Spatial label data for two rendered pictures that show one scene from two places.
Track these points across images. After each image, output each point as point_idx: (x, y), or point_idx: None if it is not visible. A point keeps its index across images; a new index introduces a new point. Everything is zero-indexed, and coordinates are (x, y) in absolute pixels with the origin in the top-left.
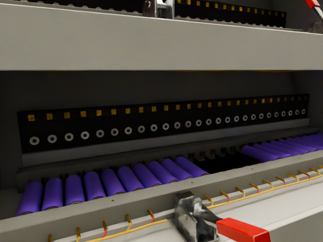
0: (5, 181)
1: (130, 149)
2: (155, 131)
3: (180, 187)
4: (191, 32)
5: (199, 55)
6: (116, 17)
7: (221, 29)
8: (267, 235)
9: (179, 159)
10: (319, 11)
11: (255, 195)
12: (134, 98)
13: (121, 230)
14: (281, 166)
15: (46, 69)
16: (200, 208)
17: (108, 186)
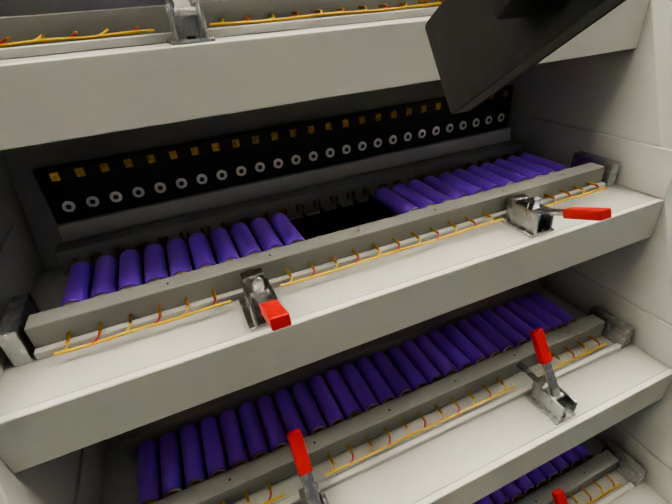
0: (46, 259)
1: (208, 205)
2: (244, 176)
3: (252, 262)
4: (235, 57)
5: (255, 88)
6: (114, 56)
7: (285, 42)
8: (286, 317)
9: (275, 218)
10: None
11: (352, 265)
12: (211, 121)
13: (181, 313)
14: (400, 224)
15: (41, 142)
16: (262, 288)
17: (170, 263)
